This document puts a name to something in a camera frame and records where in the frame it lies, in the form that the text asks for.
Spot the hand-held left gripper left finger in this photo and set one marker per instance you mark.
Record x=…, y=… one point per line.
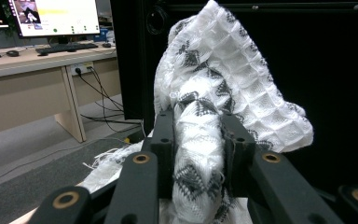
x=164, y=140

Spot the white cloth with dark pattern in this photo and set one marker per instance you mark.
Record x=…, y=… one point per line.
x=230, y=77

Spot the computer monitor with bright screen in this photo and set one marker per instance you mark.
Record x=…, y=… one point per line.
x=62, y=15

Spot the black computer mouse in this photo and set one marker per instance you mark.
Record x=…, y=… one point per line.
x=12, y=53
x=107, y=45

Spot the blue box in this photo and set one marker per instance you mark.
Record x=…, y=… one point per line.
x=101, y=34

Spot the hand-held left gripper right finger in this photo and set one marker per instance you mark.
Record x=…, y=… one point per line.
x=239, y=146

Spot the white socket with black plugs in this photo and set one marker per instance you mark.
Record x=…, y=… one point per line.
x=81, y=67

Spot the beige office desk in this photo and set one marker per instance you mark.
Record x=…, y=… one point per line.
x=21, y=93

